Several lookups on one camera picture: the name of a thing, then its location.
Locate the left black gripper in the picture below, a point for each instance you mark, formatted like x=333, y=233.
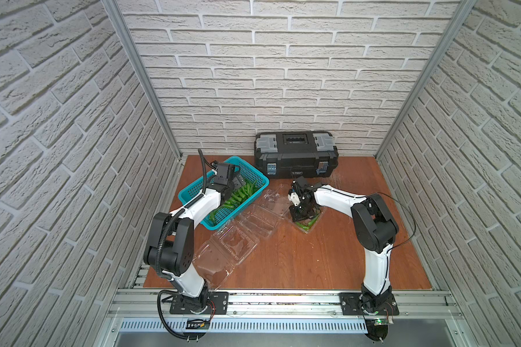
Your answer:
x=226, y=188

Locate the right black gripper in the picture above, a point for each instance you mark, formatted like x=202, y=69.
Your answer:
x=296, y=216

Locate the clear pepper container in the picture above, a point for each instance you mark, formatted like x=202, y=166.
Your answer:
x=259, y=221
x=276, y=201

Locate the teal plastic perforated basket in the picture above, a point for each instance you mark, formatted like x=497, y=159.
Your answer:
x=214, y=216

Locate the clear clamshell container with peppers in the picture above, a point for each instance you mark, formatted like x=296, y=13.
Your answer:
x=223, y=252

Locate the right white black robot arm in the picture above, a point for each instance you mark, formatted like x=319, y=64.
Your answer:
x=375, y=228

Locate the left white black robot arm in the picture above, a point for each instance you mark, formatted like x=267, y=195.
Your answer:
x=170, y=244

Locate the black grey toolbox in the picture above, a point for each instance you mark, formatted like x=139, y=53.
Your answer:
x=287, y=155

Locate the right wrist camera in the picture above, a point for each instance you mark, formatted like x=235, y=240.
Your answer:
x=294, y=198

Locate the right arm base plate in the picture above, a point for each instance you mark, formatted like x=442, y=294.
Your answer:
x=357, y=303

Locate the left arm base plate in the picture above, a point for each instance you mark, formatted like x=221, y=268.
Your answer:
x=215, y=301

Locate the aluminium front rail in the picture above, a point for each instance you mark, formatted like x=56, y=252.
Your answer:
x=331, y=304

